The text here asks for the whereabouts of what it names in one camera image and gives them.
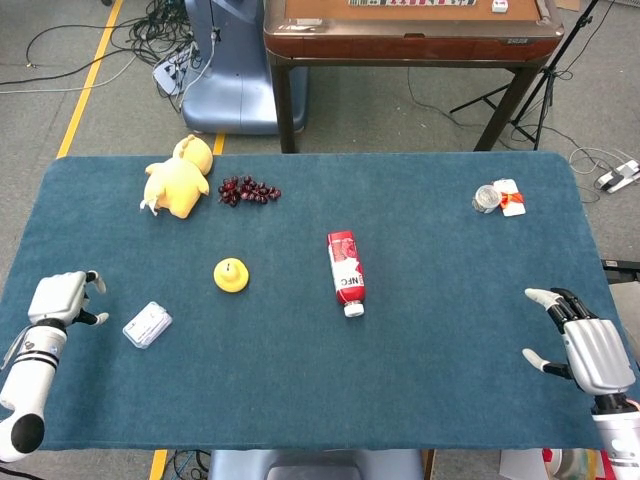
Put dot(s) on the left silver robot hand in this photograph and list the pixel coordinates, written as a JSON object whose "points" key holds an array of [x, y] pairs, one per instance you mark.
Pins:
{"points": [[55, 300]]}

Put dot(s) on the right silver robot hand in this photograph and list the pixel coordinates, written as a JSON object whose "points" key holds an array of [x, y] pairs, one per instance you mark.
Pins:
{"points": [[600, 355]]}

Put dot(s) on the white plastic packet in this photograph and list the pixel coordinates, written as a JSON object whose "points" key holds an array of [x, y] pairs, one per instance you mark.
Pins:
{"points": [[147, 325]]}

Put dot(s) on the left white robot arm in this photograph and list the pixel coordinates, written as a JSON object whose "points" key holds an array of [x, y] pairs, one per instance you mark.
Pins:
{"points": [[30, 380]]}

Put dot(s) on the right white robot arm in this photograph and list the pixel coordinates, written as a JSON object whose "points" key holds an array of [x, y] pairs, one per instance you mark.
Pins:
{"points": [[620, 440]]}

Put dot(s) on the red NFC juice bottle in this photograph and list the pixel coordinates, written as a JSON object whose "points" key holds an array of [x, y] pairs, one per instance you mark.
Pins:
{"points": [[346, 272]]}

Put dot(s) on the yellow plush duck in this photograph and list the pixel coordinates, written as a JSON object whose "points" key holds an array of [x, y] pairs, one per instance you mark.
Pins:
{"points": [[177, 187]]}

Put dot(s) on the white card with red ribbon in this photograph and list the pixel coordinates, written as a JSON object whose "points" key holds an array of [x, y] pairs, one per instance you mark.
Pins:
{"points": [[515, 207]]}

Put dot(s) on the yellow pear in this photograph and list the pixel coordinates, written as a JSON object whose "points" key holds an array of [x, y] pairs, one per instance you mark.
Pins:
{"points": [[231, 277]]}

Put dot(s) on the white foot pedal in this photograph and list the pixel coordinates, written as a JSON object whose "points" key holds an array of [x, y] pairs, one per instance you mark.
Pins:
{"points": [[620, 175]]}

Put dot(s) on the round clear clip container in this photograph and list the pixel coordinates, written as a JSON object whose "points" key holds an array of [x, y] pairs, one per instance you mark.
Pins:
{"points": [[485, 200]]}

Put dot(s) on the dark red grape bunch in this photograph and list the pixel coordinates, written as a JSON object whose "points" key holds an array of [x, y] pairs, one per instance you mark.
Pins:
{"points": [[247, 191]]}

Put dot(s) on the white power strip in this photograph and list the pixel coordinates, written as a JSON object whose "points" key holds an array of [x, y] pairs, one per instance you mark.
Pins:
{"points": [[172, 72]]}

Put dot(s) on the black tripod stand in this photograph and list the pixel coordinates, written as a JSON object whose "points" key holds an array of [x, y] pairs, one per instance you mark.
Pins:
{"points": [[542, 95]]}

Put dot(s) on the blue grey robot torso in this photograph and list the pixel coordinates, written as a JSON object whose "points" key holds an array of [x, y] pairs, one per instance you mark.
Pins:
{"points": [[315, 467]]}

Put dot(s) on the brown mahjong table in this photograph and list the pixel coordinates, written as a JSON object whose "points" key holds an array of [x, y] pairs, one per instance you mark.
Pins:
{"points": [[415, 47]]}

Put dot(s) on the single white mahjong tile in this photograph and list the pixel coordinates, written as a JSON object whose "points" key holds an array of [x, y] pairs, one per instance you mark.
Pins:
{"points": [[498, 6]]}

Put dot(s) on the row of face-up mahjong tiles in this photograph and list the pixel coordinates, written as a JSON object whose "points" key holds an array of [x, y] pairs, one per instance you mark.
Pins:
{"points": [[410, 2]]}

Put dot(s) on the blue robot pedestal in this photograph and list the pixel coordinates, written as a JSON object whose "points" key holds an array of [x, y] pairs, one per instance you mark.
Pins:
{"points": [[235, 95]]}

